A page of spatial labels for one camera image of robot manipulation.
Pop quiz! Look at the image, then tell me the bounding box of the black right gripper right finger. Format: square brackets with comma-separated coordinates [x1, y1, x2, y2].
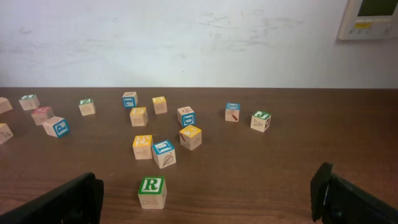
[310, 162, 397, 224]

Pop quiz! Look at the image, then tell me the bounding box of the plain wooden yellow block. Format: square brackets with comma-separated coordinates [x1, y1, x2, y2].
[0, 97, 13, 114]

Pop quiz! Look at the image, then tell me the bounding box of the green Z block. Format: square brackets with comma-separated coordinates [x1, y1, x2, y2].
[79, 98, 95, 116]

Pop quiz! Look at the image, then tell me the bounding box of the blue D block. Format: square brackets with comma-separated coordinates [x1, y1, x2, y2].
[177, 106, 196, 128]

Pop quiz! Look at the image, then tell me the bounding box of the yellow block far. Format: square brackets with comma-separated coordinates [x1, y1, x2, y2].
[152, 96, 167, 114]

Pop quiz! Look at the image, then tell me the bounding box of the beige wall thermostat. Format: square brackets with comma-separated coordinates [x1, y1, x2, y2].
[338, 0, 397, 40]

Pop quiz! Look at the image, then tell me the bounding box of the red Q block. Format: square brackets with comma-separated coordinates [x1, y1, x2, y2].
[31, 106, 54, 126]

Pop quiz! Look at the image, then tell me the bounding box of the blue block far centre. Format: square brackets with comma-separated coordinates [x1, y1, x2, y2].
[122, 91, 138, 108]

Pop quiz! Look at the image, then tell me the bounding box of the yellow block tilted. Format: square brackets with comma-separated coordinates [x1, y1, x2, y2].
[179, 125, 202, 151]

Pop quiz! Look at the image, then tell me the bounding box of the yellow block left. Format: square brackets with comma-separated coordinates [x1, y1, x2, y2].
[0, 123, 13, 144]

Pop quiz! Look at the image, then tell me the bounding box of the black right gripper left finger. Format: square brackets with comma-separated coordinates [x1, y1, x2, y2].
[1, 172, 104, 223]

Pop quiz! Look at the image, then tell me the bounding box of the yellow block camera picture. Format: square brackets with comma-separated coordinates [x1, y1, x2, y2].
[130, 107, 148, 126]

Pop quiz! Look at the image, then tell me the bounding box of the yellow block near centre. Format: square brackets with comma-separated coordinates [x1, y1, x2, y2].
[132, 135, 153, 160]

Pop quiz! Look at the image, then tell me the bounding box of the blue P side block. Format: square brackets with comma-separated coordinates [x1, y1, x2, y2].
[42, 116, 70, 138]

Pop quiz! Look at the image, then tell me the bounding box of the green R block near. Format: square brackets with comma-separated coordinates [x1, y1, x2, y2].
[138, 176, 167, 209]

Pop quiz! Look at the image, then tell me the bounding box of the blue I leaf block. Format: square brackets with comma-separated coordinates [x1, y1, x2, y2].
[152, 140, 177, 169]

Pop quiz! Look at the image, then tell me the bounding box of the green J block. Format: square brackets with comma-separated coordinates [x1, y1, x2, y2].
[251, 111, 271, 133]

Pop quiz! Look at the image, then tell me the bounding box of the blue X block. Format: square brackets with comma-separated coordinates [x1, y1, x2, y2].
[225, 103, 240, 122]

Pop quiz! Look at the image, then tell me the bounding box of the green L block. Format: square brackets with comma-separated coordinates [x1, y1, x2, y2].
[19, 95, 40, 111]

